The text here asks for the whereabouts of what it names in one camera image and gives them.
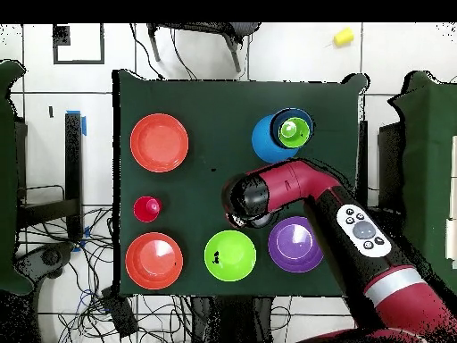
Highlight orange plastic bowl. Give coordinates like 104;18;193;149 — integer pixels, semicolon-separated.
129;113;189;173
125;231;185;291

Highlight grey metal-legged chair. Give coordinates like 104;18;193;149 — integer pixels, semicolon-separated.
146;22;262;73

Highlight purple plastic bowl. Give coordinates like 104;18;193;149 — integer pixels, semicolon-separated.
267;215;325;274

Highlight black metal stand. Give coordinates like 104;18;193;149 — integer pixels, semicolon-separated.
14;112;86;244
357;120;406;219

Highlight tangled black floor cables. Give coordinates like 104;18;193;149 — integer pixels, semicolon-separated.
17;205;195;343

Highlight white panel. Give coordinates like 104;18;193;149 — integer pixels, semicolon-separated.
445;134;457;270

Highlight dark green tablecloth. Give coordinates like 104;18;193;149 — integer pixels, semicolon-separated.
112;68;370;298

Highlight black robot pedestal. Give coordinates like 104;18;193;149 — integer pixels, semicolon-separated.
190;296;276;343

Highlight yellow smooth plastic cup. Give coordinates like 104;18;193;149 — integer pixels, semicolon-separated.
332;27;355;48

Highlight light green plastic bowl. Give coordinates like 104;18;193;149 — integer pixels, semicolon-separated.
204;230;257;282

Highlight red plastic cup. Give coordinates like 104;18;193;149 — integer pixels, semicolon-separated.
132;195;162;223

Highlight black power strip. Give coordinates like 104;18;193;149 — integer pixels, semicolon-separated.
100;286;139;339

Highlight black chair base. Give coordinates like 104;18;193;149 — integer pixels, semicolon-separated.
13;241;77;287

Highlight blue tape strip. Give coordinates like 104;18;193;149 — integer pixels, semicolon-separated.
66;109;88;138

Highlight black square frame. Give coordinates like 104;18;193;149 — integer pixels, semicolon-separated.
52;23;106;66

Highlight green stepped plastic cup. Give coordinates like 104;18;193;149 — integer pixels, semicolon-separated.
277;116;311;149

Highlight light blue plastic bowl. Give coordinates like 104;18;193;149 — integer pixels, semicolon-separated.
251;113;300;164

